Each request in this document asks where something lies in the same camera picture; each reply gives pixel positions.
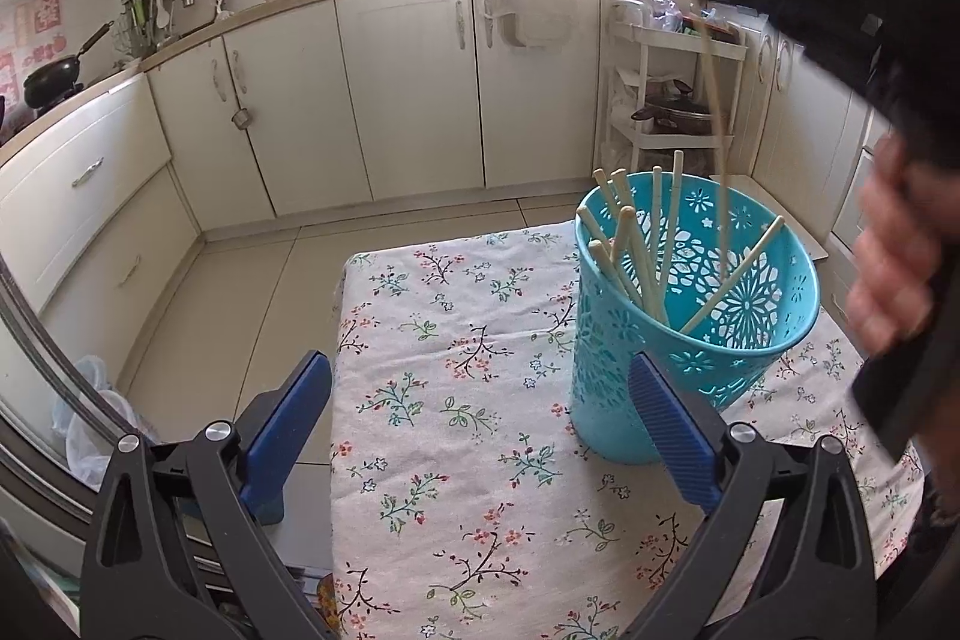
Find person's right hand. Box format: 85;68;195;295
846;132;946;356

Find pale wooden chopstick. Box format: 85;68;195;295
691;0;736;251

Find clear plastic bags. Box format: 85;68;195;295
615;0;721;37

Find red wall stickers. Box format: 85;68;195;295
0;0;65;101

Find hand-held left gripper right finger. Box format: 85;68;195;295
628;351;880;640

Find white door-hung bag holder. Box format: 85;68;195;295
480;0;578;52

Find white trolley rack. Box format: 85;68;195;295
596;0;747;176

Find sliding glass door frame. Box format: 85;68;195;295
0;250;136;551

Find cream kitchen base cabinets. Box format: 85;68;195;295
0;0;901;341

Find black wok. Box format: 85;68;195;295
22;21;113;109

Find set of wooden chopsticks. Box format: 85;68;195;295
583;151;785;335

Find floral tablecloth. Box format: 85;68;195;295
330;220;927;640

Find dark pan with lid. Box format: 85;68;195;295
631;98;732;139

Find blue perforated plastic basket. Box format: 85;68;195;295
570;171;824;467

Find plastic bag on floor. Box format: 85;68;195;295
51;355;155;491

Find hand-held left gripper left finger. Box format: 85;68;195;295
79;349;333;640

